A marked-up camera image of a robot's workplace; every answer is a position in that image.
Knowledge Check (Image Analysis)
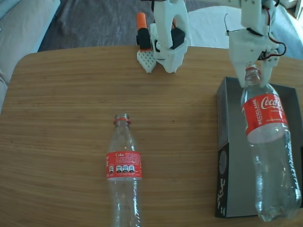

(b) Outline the clear bottle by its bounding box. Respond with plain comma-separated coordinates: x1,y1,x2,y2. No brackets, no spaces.
240,64,303,223
105,113,144,227

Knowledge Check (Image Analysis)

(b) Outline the grey cardboard box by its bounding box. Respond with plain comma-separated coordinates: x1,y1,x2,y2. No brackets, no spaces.
214,76,303,219

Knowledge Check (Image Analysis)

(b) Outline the blue-grey blanket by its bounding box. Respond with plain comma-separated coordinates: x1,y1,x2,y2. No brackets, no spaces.
257,0,303,60

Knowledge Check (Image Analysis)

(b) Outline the light grey sofa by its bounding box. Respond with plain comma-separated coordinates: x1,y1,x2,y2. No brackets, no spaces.
184,4,279,56
0,0,62,114

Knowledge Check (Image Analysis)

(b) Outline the orange and black clamp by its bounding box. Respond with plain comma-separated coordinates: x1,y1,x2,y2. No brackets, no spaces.
171,18,186,50
136,11,152,52

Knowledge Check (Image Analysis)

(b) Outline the dark grey rug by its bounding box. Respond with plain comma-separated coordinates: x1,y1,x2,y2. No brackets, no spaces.
37,0,244,52

